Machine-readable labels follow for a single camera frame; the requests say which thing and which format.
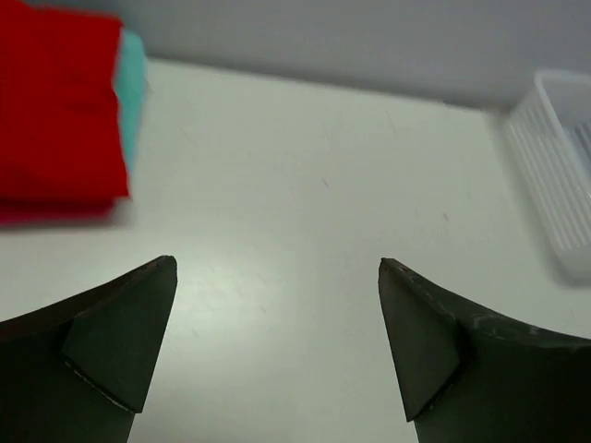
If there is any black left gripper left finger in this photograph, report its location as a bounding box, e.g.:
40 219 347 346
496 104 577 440
1 256 177 442

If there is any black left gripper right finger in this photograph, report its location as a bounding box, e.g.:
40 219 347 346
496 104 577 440
378 258 590 442

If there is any red t-shirt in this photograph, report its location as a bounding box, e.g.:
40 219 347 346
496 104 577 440
1 1 129 202

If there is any folded magenta t-shirt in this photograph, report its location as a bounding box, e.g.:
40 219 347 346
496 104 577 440
1 200 116 228

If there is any white plastic basket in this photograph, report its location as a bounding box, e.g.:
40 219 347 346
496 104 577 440
500 68 590 282

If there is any folded teal t-shirt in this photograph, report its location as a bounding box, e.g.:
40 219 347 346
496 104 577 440
115 29 147 174

